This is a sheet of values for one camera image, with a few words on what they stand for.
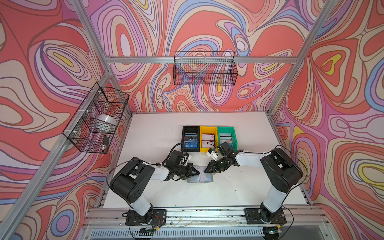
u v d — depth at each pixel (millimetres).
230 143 993
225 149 767
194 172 859
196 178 842
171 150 749
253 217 732
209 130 1025
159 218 723
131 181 468
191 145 986
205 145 991
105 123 703
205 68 959
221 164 789
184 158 780
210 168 837
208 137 1019
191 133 1023
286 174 483
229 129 1019
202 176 863
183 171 789
